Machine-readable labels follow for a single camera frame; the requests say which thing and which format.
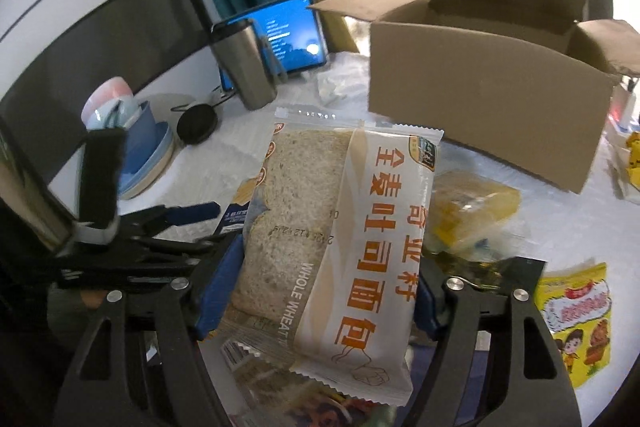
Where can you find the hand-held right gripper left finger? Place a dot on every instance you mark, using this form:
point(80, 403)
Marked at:
point(220, 292)

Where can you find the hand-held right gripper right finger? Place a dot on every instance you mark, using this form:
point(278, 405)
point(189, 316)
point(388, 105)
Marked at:
point(427, 307)

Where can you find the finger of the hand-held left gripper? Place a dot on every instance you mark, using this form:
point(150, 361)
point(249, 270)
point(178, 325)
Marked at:
point(200, 246)
point(197, 210)

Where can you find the whole wheat bread packet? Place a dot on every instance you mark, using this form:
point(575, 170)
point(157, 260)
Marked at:
point(350, 232)

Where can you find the brown cardboard box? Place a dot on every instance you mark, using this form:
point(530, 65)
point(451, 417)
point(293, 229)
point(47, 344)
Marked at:
point(475, 82)

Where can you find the dark blue snack packet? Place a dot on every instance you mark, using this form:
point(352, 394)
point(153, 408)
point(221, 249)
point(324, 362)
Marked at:
point(232, 217)

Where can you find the dark olive snack packet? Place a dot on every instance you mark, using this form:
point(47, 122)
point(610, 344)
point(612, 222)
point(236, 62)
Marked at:
point(465, 267)

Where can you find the striped snack packet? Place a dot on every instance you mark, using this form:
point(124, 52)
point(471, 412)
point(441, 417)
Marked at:
point(245, 352)

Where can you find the blue bowl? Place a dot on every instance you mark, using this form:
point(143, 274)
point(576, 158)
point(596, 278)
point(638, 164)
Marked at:
point(145, 149)

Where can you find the black round cap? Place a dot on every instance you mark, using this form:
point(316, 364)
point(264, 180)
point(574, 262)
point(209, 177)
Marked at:
point(197, 123)

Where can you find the translucent yellow snack packet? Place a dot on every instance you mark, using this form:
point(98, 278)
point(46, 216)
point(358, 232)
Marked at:
point(475, 207)

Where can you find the colourful printed snack packet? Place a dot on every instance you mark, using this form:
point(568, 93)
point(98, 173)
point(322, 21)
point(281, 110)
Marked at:
point(325, 414)

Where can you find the pink and white cup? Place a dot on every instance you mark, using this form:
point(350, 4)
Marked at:
point(107, 92)

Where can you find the yellow cartoon snack packet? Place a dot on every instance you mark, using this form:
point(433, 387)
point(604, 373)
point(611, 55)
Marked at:
point(575, 332)

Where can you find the stainless steel tumbler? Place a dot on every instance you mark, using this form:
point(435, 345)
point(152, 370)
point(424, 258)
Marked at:
point(245, 67)

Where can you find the crumpled white plastic wrap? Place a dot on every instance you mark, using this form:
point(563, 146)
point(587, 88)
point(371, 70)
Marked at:
point(335, 87)

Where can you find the tablet with blue screen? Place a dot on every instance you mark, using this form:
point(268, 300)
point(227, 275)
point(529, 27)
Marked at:
point(290, 32)

